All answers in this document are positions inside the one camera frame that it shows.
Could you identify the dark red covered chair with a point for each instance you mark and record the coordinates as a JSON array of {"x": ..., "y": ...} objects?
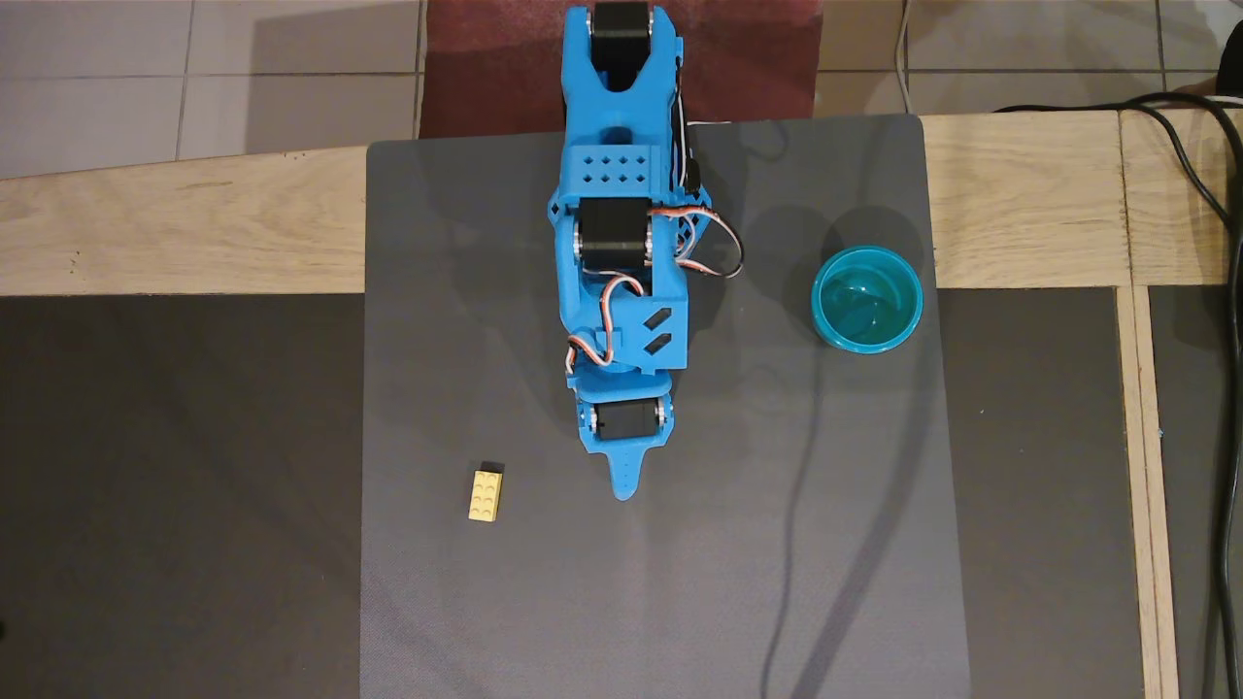
[{"x": 486, "y": 68}]

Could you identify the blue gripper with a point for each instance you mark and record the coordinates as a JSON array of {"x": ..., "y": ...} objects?
[{"x": 626, "y": 420}]

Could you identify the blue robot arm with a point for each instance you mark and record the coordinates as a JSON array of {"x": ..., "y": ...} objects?
[{"x": 621, "y": 175}]

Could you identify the black power plug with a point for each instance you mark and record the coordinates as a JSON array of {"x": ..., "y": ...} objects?
[{"x": 692, "y": 177}]

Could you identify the cream lego brick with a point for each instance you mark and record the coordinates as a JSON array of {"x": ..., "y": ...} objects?
[{"x": 486, "y": 495}]

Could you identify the teal plastic cup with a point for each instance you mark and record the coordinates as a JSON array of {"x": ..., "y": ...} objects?
[{"x": 866, "y": 299}]

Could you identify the dark grey mat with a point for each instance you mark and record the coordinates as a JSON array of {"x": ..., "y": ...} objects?
[{"x": 486, "y": 291}]

